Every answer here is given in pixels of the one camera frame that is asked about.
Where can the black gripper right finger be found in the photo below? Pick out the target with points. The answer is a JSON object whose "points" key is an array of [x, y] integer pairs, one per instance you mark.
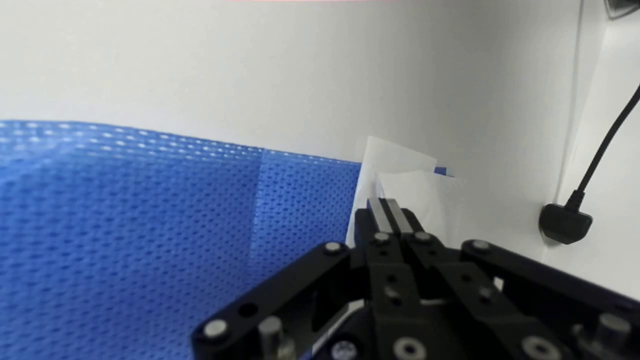
{"points": [[480, 287]]}

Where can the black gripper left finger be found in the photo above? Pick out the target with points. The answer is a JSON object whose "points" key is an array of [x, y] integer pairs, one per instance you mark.
{"points": [[372, 267]]}

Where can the white paper napkin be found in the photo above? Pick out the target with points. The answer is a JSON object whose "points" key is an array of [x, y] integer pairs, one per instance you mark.
{"points": [[400, 173]]}

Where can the blue cloth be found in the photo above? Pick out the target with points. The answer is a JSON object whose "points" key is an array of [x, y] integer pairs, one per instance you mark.
{"points": [[132, 232]]}

